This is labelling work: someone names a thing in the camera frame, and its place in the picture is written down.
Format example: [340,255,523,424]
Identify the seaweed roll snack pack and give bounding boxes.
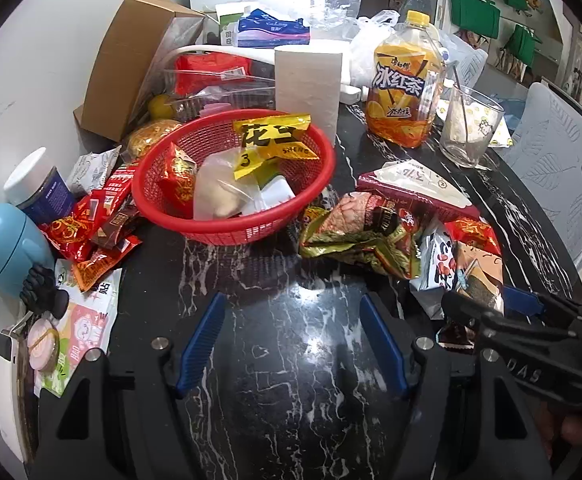
[455,242,505,314]

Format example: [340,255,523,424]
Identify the small red candy packet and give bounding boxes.
[444,217,500,256]

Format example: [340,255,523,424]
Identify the white red peanut bag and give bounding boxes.
[410,221,457,290]

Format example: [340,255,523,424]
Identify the green red nutritious snack bag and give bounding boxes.
[299,192,421,280]

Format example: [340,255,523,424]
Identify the dark red white snack bag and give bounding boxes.
[356,159,480,222]

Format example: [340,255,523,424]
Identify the pink green leaflet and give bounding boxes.
[26,260,122,396]

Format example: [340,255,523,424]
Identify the red snack packets pile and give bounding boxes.
[39,162,140,292]

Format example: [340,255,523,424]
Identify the white chair cover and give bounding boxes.
[500,82,582,269]

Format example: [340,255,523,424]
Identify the clear glass cup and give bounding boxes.
[440,84,504,169]

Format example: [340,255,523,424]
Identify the white power bank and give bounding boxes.
[0,330,30,464]

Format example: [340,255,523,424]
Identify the light blue round gadget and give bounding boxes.
[0,203,54,297]

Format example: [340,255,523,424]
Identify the white-lid blue jar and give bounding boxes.
[3,148,75,224]

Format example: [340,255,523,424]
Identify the yellow peanut snack bag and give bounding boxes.
[233,114,318,180]

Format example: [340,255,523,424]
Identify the iced tea bottle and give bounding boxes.
[365,10,445,148]

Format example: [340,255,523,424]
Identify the clear plastic container red contents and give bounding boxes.
[160,51,276,122]

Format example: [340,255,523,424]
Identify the green tote bag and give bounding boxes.
[451,0,500,38]

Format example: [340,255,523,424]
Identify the white paper towel roll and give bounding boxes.
[275,44,342,145]

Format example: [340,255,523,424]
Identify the brown cardboard box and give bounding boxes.
[74,0,207,141]

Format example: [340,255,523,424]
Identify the blue tissue pack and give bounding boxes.
[236,9,311,49]

